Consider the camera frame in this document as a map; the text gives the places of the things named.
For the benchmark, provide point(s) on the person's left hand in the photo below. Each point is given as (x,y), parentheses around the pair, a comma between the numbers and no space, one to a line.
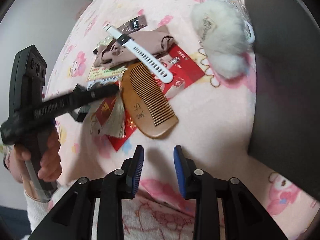
(52,160)

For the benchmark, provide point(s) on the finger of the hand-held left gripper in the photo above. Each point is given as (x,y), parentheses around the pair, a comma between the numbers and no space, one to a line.
(100,92)
(82,113)

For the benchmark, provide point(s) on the clear plastic packaging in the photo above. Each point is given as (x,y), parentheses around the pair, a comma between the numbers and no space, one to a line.
(237,2)

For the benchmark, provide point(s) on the brown foil packet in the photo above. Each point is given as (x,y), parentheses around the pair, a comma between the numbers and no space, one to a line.
(132,25)

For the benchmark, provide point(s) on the wooden comb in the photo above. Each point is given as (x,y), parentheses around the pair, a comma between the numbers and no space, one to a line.
(140,105)

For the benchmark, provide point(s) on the beige cloth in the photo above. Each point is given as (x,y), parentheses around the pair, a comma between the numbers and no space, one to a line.
(150,40)

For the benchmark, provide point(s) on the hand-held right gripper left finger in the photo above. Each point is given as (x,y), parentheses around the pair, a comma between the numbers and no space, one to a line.
(137,170)

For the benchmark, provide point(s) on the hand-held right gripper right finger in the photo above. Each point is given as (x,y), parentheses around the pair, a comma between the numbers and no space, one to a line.
(180,172)

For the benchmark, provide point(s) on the pink printed blanket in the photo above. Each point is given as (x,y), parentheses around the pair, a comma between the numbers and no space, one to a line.
(212,120)

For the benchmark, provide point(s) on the red envelope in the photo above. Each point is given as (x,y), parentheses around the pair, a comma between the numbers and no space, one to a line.
(185,65)

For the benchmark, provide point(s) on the red tag with beige tassel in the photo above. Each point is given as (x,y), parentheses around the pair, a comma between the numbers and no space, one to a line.
(112,120)

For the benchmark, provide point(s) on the white fluffy pompom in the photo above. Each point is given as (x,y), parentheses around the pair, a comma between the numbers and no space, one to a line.
(220,35)

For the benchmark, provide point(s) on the person's left forearm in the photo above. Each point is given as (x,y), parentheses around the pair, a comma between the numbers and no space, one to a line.
(37,212)

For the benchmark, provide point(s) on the dark grey container box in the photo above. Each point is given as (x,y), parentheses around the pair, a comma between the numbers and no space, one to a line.
(282,80)

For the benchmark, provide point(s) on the green yellow card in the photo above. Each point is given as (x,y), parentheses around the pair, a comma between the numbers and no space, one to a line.
(105,73)

